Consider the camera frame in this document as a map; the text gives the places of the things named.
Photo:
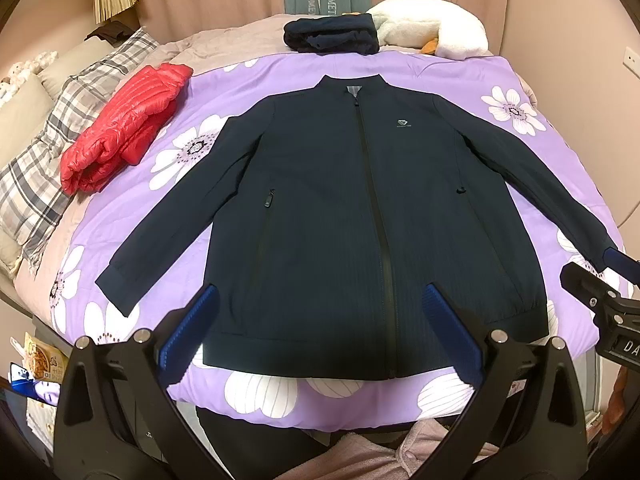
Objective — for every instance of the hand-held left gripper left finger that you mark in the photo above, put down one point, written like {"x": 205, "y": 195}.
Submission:
{"x": 190, "y": 327}

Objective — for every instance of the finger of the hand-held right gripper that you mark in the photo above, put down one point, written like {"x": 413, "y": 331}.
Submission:
{"x": 622, "y": 265}
{"x": 585, "y": 285}

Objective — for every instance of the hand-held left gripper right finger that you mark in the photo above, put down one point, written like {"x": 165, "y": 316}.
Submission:
{"x": 450, "y": 330}

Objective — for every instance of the navy zip jacket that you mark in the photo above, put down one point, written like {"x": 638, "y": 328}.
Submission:
{"x": 310, "y": 235}

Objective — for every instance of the folded navy clothes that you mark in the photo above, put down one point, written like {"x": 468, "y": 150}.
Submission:
{"x": 330, "y": 32}

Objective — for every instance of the person's pink robe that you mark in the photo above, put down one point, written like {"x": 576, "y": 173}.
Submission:
{"x": 380, "y": 455}

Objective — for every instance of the snack packet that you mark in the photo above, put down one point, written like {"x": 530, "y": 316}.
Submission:
{"x": 42, "y": 360}

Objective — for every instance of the blue packet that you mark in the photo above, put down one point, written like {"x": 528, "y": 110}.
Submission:
{"x": 35, "y": 390}

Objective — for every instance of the red puffer jacket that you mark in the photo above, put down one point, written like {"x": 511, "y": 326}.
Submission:
{"x": 125, "y": 125}

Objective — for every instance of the purple floral blanket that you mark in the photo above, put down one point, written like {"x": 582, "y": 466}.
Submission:
{"x": 450, "y": 80}

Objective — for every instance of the grey plaid pillow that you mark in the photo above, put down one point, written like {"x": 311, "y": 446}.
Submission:
{"x": 65, "y": 110}

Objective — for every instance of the large beige pillow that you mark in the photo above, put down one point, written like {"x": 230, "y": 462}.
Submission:
{"x": 20, "y": 115}

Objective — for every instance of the small beige pillow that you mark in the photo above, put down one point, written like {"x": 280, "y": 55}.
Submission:
{"x": 67, "y": 67}

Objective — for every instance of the white plush goose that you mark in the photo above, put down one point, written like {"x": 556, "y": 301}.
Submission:
{"x": 435, "y": 20}

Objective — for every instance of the white plush toys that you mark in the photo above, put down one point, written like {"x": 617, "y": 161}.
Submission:
{"x": 20, "y": 74}

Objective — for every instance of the dark brown cloth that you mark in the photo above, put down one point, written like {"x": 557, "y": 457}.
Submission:
{"x": 112, "y": 31}

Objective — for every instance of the white wall outlet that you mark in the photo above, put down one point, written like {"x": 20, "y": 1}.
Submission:
{"x": 630, "y": 61}

